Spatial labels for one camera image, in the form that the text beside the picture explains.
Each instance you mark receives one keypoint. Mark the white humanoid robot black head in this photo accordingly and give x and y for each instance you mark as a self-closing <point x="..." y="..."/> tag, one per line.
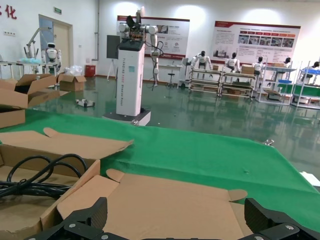
<point x="287" y="62"/>
<point x="316" y="64"/>
<point x="202" y="60"/>
<point x="258" y="66"/>
<point x="233" y="62"/>

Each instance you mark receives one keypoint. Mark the green exit sign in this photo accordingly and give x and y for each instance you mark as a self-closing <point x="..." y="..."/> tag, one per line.
<point x="58" y="10"/>

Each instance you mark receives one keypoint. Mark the red bin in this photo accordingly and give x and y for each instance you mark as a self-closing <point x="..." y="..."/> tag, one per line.
<point x="90" y="71"/>

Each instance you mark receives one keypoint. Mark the black stool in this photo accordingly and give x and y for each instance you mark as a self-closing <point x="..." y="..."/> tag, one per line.
<point x="171" y="74"/>

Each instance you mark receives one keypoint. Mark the white lifting stand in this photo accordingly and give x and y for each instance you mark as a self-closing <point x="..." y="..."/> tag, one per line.
<point x="30" y="46"/>

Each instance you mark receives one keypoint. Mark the white pedestal robot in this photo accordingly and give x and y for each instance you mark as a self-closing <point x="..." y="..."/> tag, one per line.
<point x="130" y="75"/>

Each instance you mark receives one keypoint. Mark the white plastic bags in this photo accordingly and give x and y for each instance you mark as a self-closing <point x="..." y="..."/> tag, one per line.
<point x="75" y="70"/>

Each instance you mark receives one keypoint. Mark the open cardboard box torn rim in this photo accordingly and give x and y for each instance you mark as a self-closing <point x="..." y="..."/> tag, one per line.
<point x="62" y="145"/>

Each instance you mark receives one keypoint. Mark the small white humanoid robot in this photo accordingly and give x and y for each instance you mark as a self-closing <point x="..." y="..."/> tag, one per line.
<point x="51" y="53"/>

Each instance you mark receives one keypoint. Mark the small grey floor device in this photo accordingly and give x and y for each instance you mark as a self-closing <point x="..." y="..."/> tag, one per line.
<point x="85" y="103"/>

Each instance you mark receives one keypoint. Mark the narrow wall poster board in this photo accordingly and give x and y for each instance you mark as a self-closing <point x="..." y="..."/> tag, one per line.
<point x="177" y="37"/>

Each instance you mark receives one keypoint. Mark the metal frame workbench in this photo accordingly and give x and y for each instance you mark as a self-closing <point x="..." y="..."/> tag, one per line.
<point x="205" y="81"/>
<point x="237" y="85"/>
<point x="308" y="90"/>
<point x="276" y="93"/>

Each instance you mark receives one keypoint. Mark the open cardboard box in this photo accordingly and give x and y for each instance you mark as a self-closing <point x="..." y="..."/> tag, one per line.
<point x="162" y="200"/>

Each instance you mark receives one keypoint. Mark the white desk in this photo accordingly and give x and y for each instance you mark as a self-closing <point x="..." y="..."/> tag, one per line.
<point x="172" y="66"/>

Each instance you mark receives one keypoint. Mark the cardboard box on floor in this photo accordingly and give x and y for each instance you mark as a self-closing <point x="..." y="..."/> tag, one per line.
<point x="71" y="85"/>

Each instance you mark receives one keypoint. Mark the green table cloth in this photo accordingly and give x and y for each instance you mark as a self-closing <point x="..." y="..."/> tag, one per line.
<point x="187" y="150"/>

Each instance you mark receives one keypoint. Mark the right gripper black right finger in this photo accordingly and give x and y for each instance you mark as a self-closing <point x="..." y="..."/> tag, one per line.
<point x="272" y="222"/>

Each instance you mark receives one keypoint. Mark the metal frame table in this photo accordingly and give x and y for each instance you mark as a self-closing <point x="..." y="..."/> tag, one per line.
<point x="25" y="64"/>

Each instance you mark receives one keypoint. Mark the wide wall poster board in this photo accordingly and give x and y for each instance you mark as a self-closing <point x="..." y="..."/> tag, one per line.
<point x="250" y="35"/>

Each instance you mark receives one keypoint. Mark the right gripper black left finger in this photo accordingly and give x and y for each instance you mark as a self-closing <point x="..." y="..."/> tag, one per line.
<point x="85" y="222"/>

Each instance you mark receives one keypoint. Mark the beige door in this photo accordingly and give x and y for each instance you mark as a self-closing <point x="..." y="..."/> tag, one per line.
<point x="63" y="45"/>

